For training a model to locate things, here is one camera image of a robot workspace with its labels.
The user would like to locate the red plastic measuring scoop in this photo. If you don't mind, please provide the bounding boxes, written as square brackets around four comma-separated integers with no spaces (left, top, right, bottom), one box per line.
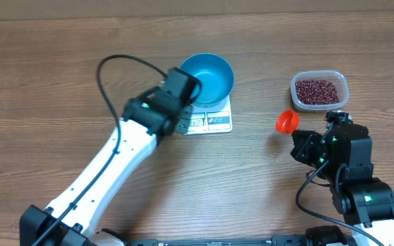
[275,109,300,134]

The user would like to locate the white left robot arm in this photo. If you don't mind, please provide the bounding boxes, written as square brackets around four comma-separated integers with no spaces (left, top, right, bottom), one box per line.
[19,68,202,246]

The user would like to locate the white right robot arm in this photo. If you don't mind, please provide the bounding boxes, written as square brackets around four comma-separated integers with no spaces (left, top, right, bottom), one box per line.
[291,123,394,245]

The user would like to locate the white digital kitchen scale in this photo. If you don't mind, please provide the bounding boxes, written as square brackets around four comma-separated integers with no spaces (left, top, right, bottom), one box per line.
[186,96,233,135]

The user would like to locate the teal blue bowl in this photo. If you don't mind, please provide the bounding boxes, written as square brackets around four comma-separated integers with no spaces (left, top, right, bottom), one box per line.
[179,53,235,107]

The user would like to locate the red beans in container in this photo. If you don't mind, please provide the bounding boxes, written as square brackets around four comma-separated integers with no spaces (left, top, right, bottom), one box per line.
[295,79,340,105]

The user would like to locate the clear plastic bean container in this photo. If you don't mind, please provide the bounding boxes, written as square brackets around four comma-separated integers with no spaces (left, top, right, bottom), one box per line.
[291,70,350,111]

